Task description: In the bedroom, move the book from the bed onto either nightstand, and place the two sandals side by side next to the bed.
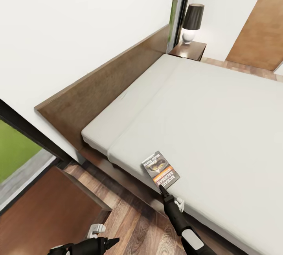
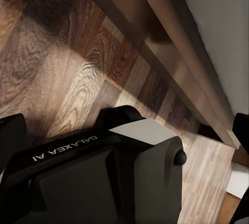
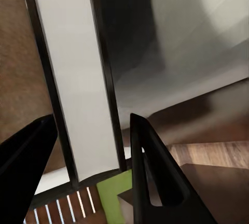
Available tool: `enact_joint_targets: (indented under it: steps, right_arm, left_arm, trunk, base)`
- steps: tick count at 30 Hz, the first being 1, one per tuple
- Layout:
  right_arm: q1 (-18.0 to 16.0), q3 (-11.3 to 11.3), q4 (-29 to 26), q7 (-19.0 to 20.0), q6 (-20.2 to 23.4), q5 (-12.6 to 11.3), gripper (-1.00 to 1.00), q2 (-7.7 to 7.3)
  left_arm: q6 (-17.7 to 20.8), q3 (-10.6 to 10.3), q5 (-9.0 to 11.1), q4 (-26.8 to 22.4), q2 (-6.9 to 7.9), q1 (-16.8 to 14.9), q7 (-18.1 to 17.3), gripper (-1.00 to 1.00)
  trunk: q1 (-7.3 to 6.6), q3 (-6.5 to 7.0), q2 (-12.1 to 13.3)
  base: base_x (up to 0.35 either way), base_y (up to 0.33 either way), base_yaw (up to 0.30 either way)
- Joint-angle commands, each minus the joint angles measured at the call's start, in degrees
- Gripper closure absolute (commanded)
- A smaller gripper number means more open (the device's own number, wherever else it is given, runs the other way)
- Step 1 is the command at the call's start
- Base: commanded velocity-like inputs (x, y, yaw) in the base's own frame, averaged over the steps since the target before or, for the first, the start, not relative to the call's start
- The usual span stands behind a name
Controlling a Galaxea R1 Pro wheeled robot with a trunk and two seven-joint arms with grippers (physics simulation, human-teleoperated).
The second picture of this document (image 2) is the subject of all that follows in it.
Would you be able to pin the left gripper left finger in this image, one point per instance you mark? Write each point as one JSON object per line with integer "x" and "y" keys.
{"x": 12, "y": 131}

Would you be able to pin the bed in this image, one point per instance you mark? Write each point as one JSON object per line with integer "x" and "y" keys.
{"x": 200, "y": 48}

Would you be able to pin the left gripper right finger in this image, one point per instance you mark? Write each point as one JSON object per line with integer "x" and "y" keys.
{"x": 241, "y": 129}

